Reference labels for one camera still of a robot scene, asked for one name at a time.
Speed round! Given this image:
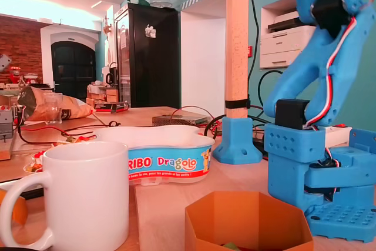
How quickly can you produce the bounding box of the red wire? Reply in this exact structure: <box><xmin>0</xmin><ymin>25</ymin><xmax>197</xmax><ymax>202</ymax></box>
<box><xmin>17</xmin><ymin>126</ymin><xmax>98</xmax><ymax>145</ymax></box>
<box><xmin>172</xmin><ymin>105</ymin><xmax>227</xmax><ymax>134</ymax></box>

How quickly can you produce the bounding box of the dark arched door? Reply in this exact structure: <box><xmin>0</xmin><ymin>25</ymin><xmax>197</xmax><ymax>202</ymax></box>
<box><xmin>51</xmin><ymin>41</ymin><xmax>97</xmax><ymax>101</ymax></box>

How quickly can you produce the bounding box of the large light wooden board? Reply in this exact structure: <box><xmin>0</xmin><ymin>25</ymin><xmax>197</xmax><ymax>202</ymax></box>
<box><xmin>134</xmin><ymin>142</ymin><xmax>376</xmax><ymax>251</ymax></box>

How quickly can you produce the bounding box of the black fridge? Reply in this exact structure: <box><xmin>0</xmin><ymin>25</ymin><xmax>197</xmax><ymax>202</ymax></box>
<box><xmin>114</xmin><ymin>2</ymin><xmax>182</xmax><ymax>109</ymax></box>

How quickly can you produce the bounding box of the wooden post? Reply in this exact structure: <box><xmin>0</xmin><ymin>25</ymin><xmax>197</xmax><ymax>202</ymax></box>
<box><xmin>226</xmin><ymin>0</ymin><xmax>250</xmax><ymax>119</ymax></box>

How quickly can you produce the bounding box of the metal mesh power supply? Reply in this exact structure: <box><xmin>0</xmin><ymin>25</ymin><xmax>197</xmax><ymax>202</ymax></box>
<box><xmin>152</xmin><ymin>112</ymin><xmax>211</xmax><ymax>127</ymax></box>

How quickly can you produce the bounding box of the black strap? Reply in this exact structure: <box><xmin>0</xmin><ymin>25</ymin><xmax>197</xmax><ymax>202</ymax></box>
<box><xmin>225</xmin><ymin>99</ymin><xmax>251</xmax><ymax>109</ymax></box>

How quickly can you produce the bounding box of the clear glass dome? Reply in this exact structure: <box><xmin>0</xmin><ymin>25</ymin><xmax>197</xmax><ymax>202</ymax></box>
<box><xmin>149</xmin><ymin>0</ymin><xmax>173</xmax><ymax>8</ymax></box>

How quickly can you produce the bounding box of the red black flat box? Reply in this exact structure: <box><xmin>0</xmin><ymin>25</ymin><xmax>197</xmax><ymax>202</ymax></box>
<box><xmin>94</xmin><ymin>101</ymin><xmax>130</xmax><ymax>113</ymax></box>

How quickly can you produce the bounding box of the hanging wall ornament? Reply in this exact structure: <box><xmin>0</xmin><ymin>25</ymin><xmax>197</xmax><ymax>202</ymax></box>
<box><xmin>102</xmin><ymin>15</ymin><xmax>113</xmax><ymax>35</ymax></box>

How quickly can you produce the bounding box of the orange hexagonal cup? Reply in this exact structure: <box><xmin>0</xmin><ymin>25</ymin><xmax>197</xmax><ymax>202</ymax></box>
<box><xmin>184</xmin><ymin>191</ymin><xmax>314</xmax><ymax>251</ymax></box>

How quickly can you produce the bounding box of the white printer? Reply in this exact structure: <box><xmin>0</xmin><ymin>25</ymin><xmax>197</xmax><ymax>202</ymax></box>
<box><xmin>260</xmin><ymin>11</ymin><xmax>317</xmax><ymax>69</ymax></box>

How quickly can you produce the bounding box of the black looped wall cable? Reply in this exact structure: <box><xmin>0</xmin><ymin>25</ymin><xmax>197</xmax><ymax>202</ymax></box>
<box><xmin>257</xmin><ymin>70</ymin><xmax>284</xmax><ymax>108</ymax></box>

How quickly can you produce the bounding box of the clear lid with gummies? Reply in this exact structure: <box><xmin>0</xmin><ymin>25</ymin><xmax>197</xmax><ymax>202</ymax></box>
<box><xmin>22</xmin><ymin>133</ymin><xmax>98</xmax><ymax>175</ymax></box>

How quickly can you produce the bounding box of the white ceramic mug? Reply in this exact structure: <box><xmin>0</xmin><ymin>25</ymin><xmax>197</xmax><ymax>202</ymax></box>
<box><xmin>0</xmin><ymin>141</ymin><xmax>130</xmax><ymax>251</ymax></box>

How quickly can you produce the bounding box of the brown chip bag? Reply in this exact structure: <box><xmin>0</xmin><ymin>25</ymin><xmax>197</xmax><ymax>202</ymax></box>
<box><xmin>17</xmin><ymin>85</ymin><xmax>96</xmax><ymax>122</ymax></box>

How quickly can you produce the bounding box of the blue post base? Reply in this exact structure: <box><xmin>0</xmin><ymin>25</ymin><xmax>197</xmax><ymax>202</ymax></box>
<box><xmin>213</xmin><ymin>116</ymin><xmax>263</xmax><ymax>165</ymax></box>

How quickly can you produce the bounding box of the black kettle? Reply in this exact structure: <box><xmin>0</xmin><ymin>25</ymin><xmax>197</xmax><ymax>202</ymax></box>
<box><xmin>105</xmin><ymin>62</ymin><xmax>119</xmax><ymax>86</ymax></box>

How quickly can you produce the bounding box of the Haribo Dragolo candy tub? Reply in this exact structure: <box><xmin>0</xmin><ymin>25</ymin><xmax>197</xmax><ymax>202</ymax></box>
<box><xmin>93</xmin><ymin>125</ymin><xmax>216</xmax><ymax>186</ymax></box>

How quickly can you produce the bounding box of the white power strip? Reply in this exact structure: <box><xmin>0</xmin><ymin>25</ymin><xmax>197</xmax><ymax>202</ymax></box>
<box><xmin>323</xmin><ymin>123</ymin><xmax>353</xmax><ymax>148</ymax></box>

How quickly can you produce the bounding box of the black power cable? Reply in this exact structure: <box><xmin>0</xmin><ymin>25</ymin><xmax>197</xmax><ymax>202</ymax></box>
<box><xmin>204</xmin><ymin>115</ymin><xmax>229</xmax><ymax>139</ymax></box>

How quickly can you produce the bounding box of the clear drinking glass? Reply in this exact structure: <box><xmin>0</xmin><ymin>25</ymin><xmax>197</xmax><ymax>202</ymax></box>
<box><xmin>43</xmin><ymin>92</ymin><xmax>64</xmax><ymax>125</ymax></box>

